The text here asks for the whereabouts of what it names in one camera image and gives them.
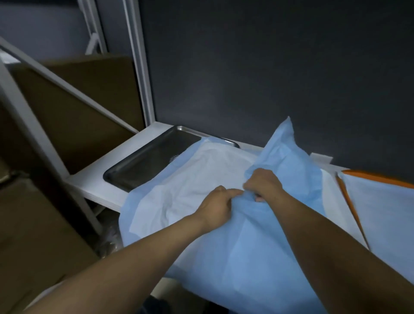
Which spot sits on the person's left forearm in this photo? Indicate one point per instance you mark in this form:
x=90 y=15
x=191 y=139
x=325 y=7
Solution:
x=129 y=265

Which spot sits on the person's right hand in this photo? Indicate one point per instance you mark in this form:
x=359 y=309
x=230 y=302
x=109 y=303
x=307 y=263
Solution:
x=263 y=186

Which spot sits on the person's right fingers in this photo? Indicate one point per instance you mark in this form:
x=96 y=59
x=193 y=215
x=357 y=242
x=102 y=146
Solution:
x=254 y=191

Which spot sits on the white metal shelf frame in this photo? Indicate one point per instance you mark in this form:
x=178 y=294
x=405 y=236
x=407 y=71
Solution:
x=74 y=106

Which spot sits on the person's right forearm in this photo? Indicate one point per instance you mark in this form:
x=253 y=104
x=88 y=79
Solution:
x=339 y=258

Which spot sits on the person's left thumb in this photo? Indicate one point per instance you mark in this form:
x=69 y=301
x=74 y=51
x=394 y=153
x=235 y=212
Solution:
x=233 y=193

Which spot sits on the stainless steel tray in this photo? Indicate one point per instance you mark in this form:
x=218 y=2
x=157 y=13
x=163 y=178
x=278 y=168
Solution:
x=152 y=158

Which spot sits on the tall brown cardboard box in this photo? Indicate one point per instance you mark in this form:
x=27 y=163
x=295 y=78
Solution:
x=87 y=110

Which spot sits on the person's left hand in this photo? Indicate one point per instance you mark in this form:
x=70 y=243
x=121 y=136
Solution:
x=215 y=207

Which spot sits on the orange-edged blue sheet pack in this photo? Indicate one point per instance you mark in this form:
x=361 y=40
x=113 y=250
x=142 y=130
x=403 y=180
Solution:
x=381 y=213

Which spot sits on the blue paper drape sheet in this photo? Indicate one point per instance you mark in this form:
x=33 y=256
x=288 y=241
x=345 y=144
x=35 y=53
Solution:
x=245 y=226

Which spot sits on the low brown cardboard box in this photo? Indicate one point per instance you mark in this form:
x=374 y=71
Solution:
x=35 y=239

